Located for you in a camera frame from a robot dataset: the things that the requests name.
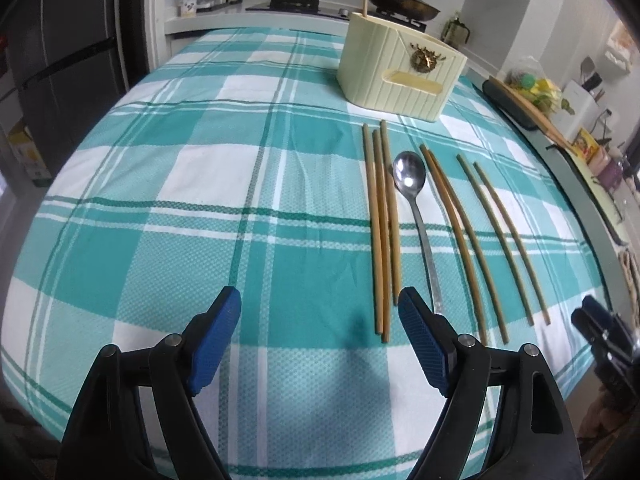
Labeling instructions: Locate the bag of colourful sponges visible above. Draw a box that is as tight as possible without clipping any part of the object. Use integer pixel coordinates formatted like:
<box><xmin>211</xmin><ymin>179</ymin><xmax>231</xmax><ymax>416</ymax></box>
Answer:
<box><xmin>504</xmin><ymin>56</ymin><xmax>571</xmax><ymax>113</ymax></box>

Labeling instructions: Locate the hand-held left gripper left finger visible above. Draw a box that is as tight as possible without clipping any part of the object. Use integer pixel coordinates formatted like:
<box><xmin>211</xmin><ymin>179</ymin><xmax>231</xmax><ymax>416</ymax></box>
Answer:
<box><xmin>59</xmin><ymin>286</ymin><xmax>242</xmax><ymax>480</ymax></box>

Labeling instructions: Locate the dark grey refrigerator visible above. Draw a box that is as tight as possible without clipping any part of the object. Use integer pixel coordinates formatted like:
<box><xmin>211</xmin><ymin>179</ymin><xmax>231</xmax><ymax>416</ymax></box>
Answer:
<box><xmin>0</xmin><ymin>0</ymin><xmax>128</xmax><ymax>171</ymax></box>

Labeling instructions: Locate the white knife block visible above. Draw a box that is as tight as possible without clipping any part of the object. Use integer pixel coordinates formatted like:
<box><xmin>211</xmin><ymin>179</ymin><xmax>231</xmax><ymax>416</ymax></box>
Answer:
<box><xmin>564</xmin><ymin>57</ymin><xmax>609</xmax><ymax>128</ymax></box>

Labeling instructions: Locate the teal plaid tablecloth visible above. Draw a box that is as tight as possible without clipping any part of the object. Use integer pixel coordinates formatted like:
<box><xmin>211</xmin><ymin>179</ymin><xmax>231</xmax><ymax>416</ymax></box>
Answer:
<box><xmin>0</xmin><ymin>27</ymin><xmax>608</xmax><ymax>480</ymax></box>

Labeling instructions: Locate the metal spoon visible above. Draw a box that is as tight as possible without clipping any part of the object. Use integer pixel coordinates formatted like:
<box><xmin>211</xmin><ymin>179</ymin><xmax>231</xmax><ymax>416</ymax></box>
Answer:
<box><xmin>392</xmin><ymin>151</ymin><xmax>445</xmax><ymax>315</ymax></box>

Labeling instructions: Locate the cardboard box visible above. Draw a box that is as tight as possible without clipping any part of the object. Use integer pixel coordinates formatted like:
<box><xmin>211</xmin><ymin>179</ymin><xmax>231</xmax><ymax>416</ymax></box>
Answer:
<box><xmin>7</xmin><ymin>122</ymin><xmax>52</xmax><ymax>182</ymax></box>

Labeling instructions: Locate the wooden cutting board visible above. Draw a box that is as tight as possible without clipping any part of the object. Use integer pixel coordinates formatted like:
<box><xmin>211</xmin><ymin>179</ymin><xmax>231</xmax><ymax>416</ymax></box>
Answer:
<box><xmin>487</xmin><ymin>76</ymin><xmax>576</xmax><ymax>150</ymax></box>

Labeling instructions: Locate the yellow printed box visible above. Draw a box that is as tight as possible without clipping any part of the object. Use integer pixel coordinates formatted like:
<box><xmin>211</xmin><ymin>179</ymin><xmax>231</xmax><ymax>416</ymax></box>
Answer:
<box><xmin>572</xmin><ymin>129</ymin><xmax>602</xmax><ymax>162</ymax></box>

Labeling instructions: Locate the cream utensil holder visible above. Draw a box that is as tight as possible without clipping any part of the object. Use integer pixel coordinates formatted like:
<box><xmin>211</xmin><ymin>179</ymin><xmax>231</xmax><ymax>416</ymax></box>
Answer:
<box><xmin>336</xmin><ymin>10</ymin><xmax>469</xmax><ymax>124</ymax></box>

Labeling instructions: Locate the purple pot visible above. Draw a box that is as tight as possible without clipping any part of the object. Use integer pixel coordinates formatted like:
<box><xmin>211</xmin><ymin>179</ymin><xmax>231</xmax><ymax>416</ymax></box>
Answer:
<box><xmin>594</xmin><ymin>151</ymin><xmax>627</xmax><ymax>192</ymax></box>

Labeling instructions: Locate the black gas stove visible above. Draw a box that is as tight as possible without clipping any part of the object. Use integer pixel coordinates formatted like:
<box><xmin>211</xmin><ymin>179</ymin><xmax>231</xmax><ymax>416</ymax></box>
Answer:
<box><xmin>245</xmin><ymin>0</ymin><xmax>431</xmax><ymax>32</ymax></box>

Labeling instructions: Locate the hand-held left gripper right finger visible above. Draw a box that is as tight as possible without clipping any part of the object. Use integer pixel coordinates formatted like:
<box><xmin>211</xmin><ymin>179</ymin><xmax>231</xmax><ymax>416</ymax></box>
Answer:
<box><xmin>397</xmin><ymin>287</ymin><xmax>583</xmax><ymax>480</ymax></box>

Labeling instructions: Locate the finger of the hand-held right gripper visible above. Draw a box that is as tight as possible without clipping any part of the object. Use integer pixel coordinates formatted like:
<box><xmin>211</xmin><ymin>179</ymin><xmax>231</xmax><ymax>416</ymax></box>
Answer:
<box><xmin>582</xmin><ymin>296</ymin><xmax>618</xmax><ymax>328</ymax></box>
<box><xmin>571</xmin><ymin>309</ymin><xmax>608</xmax><ymax>348</ymax></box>

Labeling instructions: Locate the glass teapot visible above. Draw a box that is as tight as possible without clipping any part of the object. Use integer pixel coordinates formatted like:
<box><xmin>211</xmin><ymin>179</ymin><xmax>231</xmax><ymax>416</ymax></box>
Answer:
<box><xmin>442</xmin><ymin>11</ymin><xmax>471</xmax><ymax>47</ymax></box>

